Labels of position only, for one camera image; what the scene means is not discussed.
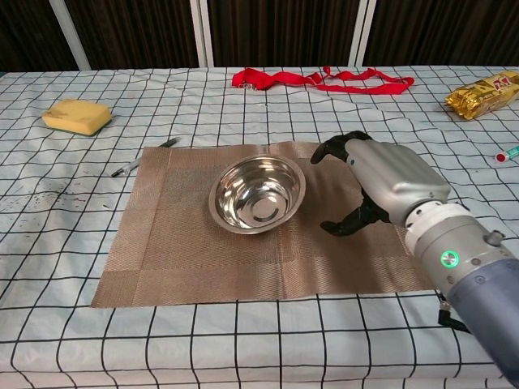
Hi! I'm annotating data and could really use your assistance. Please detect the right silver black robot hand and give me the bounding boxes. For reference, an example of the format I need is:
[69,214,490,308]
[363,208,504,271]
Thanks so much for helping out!
[310,130,453,238]

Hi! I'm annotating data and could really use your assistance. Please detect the stainless steel bowl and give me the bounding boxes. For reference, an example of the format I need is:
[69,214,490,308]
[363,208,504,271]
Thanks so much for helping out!
[208,156,307,235]

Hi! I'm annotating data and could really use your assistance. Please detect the brown woven placemat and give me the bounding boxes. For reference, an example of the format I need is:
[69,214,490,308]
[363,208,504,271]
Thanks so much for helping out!
[89,140,435,310]

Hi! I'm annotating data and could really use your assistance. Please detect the white checkered tablecloth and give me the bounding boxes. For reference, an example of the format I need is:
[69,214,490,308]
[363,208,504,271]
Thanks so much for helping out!
[0,64,519,389]

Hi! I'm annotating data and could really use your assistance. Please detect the green marker with red cap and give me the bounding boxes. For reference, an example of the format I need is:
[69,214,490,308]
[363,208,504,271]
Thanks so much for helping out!
[495,145,519,165]

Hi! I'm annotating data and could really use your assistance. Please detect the gold snack package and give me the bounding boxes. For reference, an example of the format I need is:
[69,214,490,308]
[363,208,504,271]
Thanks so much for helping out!
[444,71,519,122]

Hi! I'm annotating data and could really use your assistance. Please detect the black ballpoint pen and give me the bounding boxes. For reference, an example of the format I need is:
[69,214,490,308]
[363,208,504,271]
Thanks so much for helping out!
[111,137,182,178]

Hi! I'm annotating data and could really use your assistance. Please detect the yellow sponge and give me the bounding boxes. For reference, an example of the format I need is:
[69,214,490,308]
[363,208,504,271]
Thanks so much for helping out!
[41,100,114,138]

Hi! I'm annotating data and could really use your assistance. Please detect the white partition post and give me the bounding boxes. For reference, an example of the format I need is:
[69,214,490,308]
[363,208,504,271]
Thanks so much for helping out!
[190,0,215,68]
[347,0,376,67]
[52,0,91,70]

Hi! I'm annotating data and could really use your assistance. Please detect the red ribbon strap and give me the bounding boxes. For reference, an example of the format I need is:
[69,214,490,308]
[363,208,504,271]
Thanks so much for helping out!
[231,66,415,96]

